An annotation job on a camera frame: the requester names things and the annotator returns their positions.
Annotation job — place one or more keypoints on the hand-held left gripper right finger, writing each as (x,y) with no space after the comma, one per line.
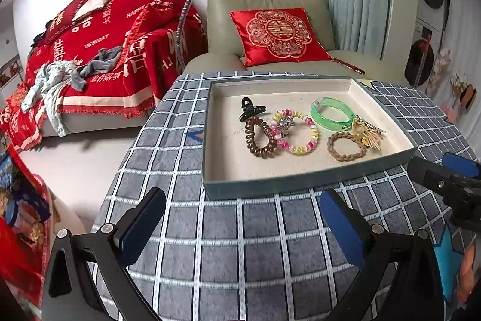
(340,227)

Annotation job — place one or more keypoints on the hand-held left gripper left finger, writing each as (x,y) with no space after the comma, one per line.
(139,227)

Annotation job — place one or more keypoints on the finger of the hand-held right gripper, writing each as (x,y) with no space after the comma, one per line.
(460,163)
(424,170)

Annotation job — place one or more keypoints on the yellow tassel charm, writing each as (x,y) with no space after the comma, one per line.
(370,138)

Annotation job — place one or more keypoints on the grey cream-lined tray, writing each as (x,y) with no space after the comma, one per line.
(233,163)

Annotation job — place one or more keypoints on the person's right hand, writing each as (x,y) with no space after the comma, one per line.
(469,268)

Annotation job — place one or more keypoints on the blue star paper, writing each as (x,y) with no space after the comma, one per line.
(447,261)

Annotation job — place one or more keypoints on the brown table ornament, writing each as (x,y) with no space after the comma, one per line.
(466,95)

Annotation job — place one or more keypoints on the pink flower decoration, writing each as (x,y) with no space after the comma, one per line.
(440,67)

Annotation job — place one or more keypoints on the blue triangle sticker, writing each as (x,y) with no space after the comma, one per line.
(196,136)

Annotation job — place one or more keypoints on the yellow sticky note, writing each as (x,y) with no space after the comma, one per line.
(362,83)

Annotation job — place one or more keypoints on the green translucent bangle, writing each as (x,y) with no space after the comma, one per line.
(319,120)

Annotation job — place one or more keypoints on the cream sofa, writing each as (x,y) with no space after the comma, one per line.
(94,123)

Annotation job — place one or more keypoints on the silver hair clip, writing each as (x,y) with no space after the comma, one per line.
(285,125)

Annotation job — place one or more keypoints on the red gift boxes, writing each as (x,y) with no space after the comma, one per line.
(18,249)

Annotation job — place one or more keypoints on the red envelope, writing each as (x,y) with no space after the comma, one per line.
(349,66)

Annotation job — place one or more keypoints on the black hair claw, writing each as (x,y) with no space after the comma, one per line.
(244,112)

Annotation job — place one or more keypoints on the grey crumpled clothes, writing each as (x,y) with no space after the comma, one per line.
(97,63)

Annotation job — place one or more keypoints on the light crumpled clothes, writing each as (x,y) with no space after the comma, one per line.
(47,84)

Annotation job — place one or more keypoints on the red blanket covered sofa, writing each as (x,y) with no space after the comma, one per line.
(105,42)

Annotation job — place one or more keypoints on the red embroidered cushion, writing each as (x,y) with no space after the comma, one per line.
(282,31)

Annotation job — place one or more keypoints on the red sofa pillow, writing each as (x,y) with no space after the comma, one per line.
(65,18)

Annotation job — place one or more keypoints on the photo print pillow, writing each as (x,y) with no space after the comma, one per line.
(97,1)

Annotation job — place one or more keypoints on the black red wall poster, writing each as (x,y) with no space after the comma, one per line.
(421,57)

